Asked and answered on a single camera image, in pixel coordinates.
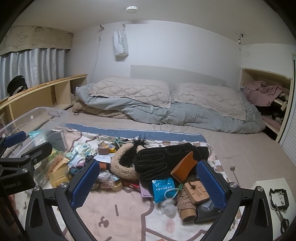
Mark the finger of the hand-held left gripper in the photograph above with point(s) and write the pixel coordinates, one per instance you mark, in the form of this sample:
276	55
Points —
34	153
15	139

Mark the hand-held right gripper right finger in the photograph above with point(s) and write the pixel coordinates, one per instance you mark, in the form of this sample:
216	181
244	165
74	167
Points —
211	185

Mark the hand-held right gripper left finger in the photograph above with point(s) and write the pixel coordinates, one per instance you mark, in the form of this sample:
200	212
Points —
85	183

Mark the clear plastic storage box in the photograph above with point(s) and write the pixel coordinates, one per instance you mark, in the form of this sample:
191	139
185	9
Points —
34	118

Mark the green plastic clip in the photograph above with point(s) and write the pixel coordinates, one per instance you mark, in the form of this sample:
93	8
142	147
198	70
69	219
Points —
179	187
118	141

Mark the twine roll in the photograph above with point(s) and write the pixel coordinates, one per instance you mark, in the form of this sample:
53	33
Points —
186	206

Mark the blue foil packet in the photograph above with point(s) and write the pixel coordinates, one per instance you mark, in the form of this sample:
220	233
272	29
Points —
163	187

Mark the carved wooden block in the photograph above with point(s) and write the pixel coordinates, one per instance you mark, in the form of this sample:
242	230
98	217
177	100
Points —
196	191

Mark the blue scrunchie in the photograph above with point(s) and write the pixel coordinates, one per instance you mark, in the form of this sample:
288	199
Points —
75	170

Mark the teal wet wipes pack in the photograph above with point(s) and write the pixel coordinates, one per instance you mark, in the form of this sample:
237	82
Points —
34	133

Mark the black gift box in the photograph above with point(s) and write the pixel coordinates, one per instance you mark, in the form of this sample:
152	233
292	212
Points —
56	140

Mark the metal back scratcher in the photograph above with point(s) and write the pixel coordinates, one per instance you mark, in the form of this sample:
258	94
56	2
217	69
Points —
235	176

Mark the black angular device box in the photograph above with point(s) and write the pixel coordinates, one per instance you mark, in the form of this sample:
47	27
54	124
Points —
205	212

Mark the yellow plastic box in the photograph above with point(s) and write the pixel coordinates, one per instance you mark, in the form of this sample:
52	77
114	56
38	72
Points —
59	172

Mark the white card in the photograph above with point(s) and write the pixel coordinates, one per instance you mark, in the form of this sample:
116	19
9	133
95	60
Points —
103	158

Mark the beige tape roll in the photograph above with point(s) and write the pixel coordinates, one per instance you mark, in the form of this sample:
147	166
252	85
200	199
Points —
116	186

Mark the orange leather card holder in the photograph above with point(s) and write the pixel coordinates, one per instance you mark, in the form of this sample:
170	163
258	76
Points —
185	166

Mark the floral patterned packet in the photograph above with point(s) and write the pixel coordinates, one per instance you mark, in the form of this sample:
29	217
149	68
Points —
84	148

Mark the small brown cube box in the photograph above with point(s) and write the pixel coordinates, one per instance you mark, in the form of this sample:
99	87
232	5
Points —
103	150

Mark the printed cartoon blanket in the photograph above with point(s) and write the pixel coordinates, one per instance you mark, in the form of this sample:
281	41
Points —
120	213

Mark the red flat box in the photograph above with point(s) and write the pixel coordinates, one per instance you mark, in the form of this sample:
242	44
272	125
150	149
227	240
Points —
131	185

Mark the crumpled white plastic bag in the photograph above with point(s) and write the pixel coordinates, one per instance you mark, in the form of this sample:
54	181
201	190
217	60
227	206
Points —
168	206

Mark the black visor cap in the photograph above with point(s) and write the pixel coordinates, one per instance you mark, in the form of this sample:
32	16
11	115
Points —
17	85

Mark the white box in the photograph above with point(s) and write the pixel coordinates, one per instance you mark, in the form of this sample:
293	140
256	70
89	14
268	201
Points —
261	208

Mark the wooden bedside shelf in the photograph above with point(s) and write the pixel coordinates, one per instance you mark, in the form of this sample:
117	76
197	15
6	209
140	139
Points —
46	92

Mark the black suede gloves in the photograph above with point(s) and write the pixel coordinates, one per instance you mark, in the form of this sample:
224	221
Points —
161	157

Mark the purple notebook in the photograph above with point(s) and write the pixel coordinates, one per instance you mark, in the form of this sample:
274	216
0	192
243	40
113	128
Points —
145	191

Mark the beige fleece blanket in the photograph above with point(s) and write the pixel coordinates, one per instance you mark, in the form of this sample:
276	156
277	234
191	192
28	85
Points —
97	112

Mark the grey curtain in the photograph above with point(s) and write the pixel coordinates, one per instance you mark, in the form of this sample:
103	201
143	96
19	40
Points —
34	67

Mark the black scissors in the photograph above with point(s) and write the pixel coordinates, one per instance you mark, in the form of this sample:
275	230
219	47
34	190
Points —
284	222

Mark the beige quilted pillow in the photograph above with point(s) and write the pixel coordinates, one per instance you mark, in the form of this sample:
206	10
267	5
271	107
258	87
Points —
131	90
208	102

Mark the white slatted door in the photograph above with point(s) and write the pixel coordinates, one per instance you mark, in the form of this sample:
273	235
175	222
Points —
289	139

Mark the grey duvet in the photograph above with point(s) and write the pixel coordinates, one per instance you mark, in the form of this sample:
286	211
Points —
150	113

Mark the dark clothes pile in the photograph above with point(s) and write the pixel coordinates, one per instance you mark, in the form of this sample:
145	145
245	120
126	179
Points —
275	111

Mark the wooden closet shelf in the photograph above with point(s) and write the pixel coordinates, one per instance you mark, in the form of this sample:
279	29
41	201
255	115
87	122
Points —
285	115

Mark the beige printed valance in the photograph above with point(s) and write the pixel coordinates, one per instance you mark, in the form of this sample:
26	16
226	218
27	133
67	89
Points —
34	38

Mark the pink clothes pile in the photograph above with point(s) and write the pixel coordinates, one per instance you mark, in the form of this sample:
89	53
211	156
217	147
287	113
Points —
266	92

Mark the white headboard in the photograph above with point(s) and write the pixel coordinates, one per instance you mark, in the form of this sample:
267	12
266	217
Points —
175	74

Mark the white hanging paper bag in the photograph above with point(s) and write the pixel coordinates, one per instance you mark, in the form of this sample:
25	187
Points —
120	44

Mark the white smoke detector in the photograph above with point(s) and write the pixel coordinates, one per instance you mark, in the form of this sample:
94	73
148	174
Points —
132	8

